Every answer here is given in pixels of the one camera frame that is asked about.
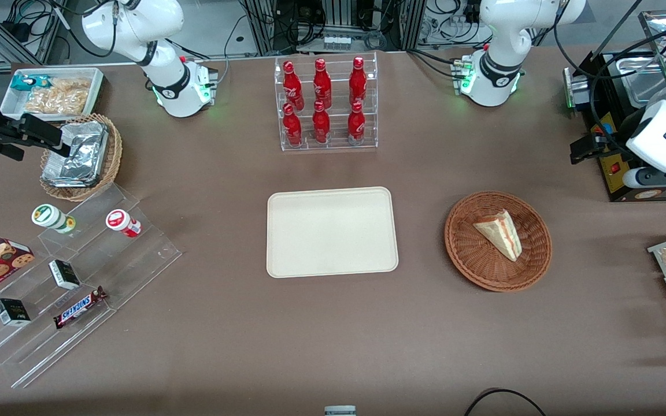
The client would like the triangular sandwich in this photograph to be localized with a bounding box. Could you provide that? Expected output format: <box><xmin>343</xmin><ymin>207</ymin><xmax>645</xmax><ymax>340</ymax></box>
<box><xmin>472</xmin><ymin>209</ymin><xmax>523</xmax><ymax>262</ymax></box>

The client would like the light wicker basket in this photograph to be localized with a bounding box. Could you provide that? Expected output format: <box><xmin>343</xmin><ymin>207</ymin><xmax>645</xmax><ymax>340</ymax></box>
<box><xmin>39</xmin><ymin>113</ymin><xmax>123</xmax><ymax>202</ymax></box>

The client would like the brown wicker basket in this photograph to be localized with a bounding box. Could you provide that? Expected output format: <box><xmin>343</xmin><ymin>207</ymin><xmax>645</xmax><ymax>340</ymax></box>
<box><xmin>444</xmin><ymin>191</ymin><xmax>553</xmax><ymax>292</ymax></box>

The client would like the beige plastic tray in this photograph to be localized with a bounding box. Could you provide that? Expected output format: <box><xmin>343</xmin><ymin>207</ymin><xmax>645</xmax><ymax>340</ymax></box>
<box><xmin>267</xmin><ymin>186</ymin><xmax>399</xmax><ymax>279</ymax></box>

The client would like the silver foil packet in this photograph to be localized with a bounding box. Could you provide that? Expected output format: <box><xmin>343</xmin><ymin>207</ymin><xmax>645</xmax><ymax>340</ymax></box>
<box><xmin>42</xmin><ymin>151</ymin><xmax>101</xmax><ymax>189</ymax></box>
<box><xmin>59</xmin><ymin>121</ymin><xmax>109</xmax><ymax>167</ymax></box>

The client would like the black food warmer cabinet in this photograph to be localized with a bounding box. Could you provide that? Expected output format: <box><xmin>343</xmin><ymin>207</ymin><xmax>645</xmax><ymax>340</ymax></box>
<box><xmin>563</xmin><ymin>9</ymin><xmax>666</xmax><ymax>202</ymax></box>

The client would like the clear bag of chips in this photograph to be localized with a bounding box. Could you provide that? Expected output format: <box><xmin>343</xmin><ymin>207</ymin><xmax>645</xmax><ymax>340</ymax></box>
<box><xmin>23</xmin><ymin>77</ymin><xmax>91</xmax><ymax>115</ymax></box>

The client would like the green lid white cup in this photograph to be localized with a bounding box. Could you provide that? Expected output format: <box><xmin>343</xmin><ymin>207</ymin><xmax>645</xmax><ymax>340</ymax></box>
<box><xmin>31</xmin><ymin>204</ymin><xmax>77</xmax><ymax>235</ymax></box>

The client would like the white plastic bin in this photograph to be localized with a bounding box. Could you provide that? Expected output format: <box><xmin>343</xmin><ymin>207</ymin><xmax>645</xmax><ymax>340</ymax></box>
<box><xmin>0</xmin><ymin>67</ymin><xmax>105</xmax><ymax>121</ymax></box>

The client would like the teal snack packet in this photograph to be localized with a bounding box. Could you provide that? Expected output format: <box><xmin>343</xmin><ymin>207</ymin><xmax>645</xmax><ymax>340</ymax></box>
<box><xmin>10</xmin><ymin>73</ymin><xmax>51</xmax><ymax>91</ymax></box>

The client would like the red lid white cup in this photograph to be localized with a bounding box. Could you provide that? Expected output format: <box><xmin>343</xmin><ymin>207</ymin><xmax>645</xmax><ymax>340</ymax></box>
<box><xmin>105</xmin><ymin>209</ymin><xmax>142</xmax><ymax>239</ymax></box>

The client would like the steel warmer pan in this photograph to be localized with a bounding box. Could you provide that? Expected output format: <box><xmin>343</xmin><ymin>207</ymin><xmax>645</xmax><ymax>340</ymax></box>
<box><xmin>616</xmin><ymin>55</ymin><xmax>666</xmax><ymax>107</ymax></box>

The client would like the small black box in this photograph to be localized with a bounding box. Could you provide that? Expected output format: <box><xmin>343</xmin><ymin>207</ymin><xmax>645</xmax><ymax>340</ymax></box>
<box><xmin>0</xmin><ymin>298</ymin><xmax>32</xmax><ymax>327</ymax></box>
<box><xmin>48</xmin><ymin>259</ymin><xmax>82</xmax><ymax>291</ymax></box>

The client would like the clear acrylic stepped display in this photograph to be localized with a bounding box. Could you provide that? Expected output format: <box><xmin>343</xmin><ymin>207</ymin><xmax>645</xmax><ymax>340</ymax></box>
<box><xmin>0</xmin><ymin>183</ymin><xmax>183</xmax><ymax>389</ymax></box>

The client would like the snickers chocolate bar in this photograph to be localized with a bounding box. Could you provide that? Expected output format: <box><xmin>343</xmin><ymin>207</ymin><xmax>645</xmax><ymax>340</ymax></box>
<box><xmin>53</xmin><ymin>285</ymin><xmax>108</xmax><ymax>330</ymax></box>

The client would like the red cola bottle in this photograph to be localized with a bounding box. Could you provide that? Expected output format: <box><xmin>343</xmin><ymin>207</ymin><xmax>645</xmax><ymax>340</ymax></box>
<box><xmin>282</xmin><ymin>60</ymin><xmax>305</xmax><ymax>112</ymax></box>
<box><xmin>347</xmin><ymin>101</ymin><xmax>367</xmax><ymax>146</ymax></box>
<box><xmin>349</xmin><ymin>56</ymin><xmax>368</xmax><ymax>106</ymax></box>
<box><xmin>282</xmin><ymin>103</ymin><xmax>304</xmax><ymax>147</ymax></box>
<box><xmin>312</xmin><ymin>100</ymin><xmax>331</xmax><ymax>144</ymax></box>
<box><xmin>313</xmin><ymin>58</ymin><xmax>333</xmax><ymax>109</ymax></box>

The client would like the clear acrylic bottle rack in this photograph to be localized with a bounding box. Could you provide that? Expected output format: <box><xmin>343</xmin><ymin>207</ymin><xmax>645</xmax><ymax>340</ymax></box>
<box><xmin>273</xmin><ymin>51</ymin><xmax>379</xmax><ymax>153</ymax></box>

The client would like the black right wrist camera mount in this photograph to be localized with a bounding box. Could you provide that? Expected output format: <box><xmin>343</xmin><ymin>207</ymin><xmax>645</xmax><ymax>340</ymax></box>
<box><xmin>0</xmin><ymin>128</ymin><xmax>25</xmax><ymax>162</ymax></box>

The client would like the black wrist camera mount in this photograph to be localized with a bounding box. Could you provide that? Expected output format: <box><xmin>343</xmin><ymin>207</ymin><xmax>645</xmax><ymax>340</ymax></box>
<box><xmin>623</xmin><ymin>166</ymin><xmax>666</xmax><ymax>190</ymax></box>
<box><xmin>0</xmin><ymin>128</ymin><xmax>25</xmax><ymax>162</ymax></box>

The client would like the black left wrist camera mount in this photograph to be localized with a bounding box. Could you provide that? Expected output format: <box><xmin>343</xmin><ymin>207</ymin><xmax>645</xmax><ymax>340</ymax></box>
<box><xmin>623</xmin><ymin>166</ymin><xmax>666</xmax><ymax>190</ymax></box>

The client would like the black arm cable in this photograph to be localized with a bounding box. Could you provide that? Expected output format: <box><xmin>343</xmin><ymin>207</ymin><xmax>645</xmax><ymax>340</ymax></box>
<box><xmin>553</xmin><ymin>0</ymin><xmax>666</xmax><ymax>142</ymax></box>

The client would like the black floor cable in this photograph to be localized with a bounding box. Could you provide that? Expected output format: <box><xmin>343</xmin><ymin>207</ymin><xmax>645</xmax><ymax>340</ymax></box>
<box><xmin>463</xmin><ymin>388</ymin><xmax>548</xmax><ymax>416</ymax></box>

